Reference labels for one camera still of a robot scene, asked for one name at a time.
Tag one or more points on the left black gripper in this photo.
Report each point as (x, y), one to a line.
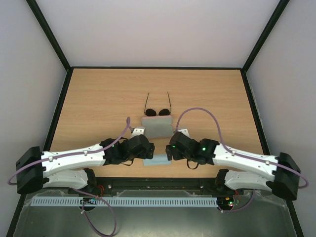
(144, 154)

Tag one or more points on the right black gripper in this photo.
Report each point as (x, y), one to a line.
(169, 152)

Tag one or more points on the light blue cleaning cloth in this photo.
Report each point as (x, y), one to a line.
(157, 160)

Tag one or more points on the pink glasses case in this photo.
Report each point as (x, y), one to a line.
(158, 126)

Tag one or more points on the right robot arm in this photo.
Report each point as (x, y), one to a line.
(276, 174)

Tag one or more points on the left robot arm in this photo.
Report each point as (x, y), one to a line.
(35, 167)

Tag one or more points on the left controller circuit board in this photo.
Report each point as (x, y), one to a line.
(93, 201)

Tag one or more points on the controller circuit board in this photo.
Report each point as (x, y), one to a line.
(227, 203)
(93, 201)

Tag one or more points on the right controller circuit board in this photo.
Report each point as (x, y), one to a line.
(227, 203)

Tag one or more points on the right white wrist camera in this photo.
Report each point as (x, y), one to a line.
(184, 131)

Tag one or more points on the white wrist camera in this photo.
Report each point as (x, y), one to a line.
(137, 131)
(184, 131)

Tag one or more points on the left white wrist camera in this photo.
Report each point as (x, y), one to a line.
(137, 131)

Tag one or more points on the light blue slotted cable duct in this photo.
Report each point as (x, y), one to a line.
(131, 201)

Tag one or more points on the black aluminium frame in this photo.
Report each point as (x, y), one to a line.
(34, 7)

